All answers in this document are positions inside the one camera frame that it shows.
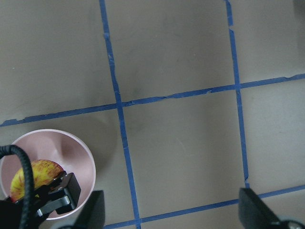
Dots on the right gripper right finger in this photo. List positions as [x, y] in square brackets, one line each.
[255, 214]

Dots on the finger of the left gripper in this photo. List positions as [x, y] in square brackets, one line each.
[61, 195]

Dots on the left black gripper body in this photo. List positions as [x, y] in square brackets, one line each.
[10, 215]

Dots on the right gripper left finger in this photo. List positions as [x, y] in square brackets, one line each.
[92, 215]

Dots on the red yellow apple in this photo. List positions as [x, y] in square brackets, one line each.
[44, 171]

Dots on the pink bowl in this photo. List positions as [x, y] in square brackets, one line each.
[67, 150]

